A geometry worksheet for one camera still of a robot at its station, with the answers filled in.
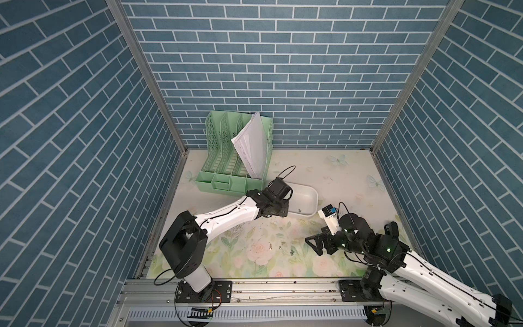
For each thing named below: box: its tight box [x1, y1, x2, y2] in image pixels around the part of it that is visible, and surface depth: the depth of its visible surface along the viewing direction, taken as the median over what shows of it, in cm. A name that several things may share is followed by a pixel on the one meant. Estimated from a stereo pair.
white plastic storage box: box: [285, 181, 319, 218], surface depth 100 cm
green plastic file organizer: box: [195, 110, 274, 196], surface depth 104 cm
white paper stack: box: [230, 111, 269, 180], surface depth 95 cm
